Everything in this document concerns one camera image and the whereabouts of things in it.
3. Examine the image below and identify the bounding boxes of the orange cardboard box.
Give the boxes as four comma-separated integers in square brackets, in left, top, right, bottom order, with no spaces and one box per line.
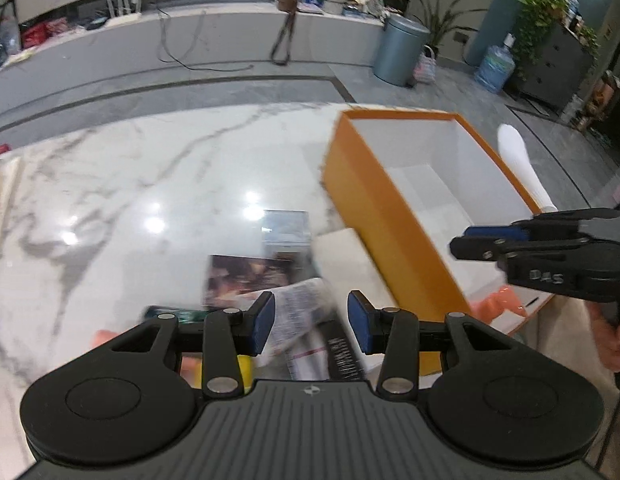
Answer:
[322,108,558,377]

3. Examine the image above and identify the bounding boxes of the dark photo card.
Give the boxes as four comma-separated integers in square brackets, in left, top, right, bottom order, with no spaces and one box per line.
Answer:
[205,254,315,311]

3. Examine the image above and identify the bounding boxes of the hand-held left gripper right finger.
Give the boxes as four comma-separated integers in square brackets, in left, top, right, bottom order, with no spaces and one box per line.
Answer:
[347,290,515,395]

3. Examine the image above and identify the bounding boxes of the person's right hand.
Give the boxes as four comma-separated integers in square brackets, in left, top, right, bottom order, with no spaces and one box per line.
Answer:
[587,302,620,373]

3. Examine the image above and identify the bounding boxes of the pink white bag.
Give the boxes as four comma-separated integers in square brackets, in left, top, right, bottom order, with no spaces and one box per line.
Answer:
[415,45,437,84]

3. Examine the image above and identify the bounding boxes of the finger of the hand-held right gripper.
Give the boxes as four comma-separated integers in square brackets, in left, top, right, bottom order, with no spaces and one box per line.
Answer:
[449,236,595,263]
[461,210,590,243]

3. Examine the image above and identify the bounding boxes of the red snack packets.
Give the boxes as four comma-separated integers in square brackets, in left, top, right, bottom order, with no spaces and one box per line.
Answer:
[22,17,72,49]

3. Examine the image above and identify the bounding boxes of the green ivy plant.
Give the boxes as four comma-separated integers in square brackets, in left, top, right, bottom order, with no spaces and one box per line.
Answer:
[512,0,571,81]

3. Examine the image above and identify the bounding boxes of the white box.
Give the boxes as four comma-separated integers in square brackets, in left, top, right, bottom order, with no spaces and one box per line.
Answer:
[312,227,387,322]

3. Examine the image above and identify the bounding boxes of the white router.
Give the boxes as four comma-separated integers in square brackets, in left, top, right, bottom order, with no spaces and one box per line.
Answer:
[106,0,144,17]

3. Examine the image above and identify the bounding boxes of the black printed box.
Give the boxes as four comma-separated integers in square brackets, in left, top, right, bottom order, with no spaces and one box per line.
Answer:
[326,317,371,382]

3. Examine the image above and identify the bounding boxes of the dark green packet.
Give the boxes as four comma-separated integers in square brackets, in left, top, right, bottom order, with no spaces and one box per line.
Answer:
[142,305,211,324]

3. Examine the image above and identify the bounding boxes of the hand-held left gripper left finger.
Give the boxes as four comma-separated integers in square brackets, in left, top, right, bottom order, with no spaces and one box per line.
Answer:
[110,291,277,400]

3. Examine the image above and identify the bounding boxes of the orange small object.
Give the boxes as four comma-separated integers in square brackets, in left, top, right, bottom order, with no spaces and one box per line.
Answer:
[92,329,122,352]

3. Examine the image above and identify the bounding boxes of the orange plastic toy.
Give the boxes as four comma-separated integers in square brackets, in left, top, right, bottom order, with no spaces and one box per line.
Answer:
[471,284,530,319]

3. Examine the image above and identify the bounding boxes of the dark drawer cabinet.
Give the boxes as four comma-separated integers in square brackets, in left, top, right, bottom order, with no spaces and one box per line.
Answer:
[514,22,598,111]

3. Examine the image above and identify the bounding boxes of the yellow small object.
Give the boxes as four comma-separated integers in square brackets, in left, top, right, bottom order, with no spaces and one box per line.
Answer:
[237,355,253,394]

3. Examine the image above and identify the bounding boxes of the grey metal trash can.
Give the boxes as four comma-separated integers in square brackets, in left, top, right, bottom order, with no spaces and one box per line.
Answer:
[374,14,431,87]

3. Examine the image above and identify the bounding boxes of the long-leaf potted plant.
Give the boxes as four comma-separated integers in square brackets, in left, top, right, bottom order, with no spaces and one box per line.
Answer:
[407,0,490,57]

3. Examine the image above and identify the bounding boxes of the white sock foot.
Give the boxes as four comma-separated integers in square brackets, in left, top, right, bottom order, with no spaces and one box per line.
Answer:
[496,124,558,214]

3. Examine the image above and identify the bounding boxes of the printed paper sheet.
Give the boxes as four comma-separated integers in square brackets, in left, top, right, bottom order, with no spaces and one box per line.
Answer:
[264,277,341,363]

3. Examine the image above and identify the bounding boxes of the blue water jug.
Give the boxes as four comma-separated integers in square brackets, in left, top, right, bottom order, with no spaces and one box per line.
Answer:
[474,42,516,94]

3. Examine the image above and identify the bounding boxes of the clear plastic case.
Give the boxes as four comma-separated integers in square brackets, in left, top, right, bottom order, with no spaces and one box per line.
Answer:
[260,209,311,257]

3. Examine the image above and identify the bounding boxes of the clear water bottle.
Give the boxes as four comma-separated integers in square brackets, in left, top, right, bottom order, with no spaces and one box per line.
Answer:
[0,16,22,57]

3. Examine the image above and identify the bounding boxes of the beige flat board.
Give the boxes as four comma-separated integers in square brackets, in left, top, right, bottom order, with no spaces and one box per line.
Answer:
[0,155,24,262]

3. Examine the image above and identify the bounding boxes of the black cable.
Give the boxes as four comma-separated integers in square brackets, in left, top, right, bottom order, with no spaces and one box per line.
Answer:
[156,6,257,71]

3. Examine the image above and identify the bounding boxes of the person's beige clothing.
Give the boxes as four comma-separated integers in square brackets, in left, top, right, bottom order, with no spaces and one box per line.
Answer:
[534,290,620,463]

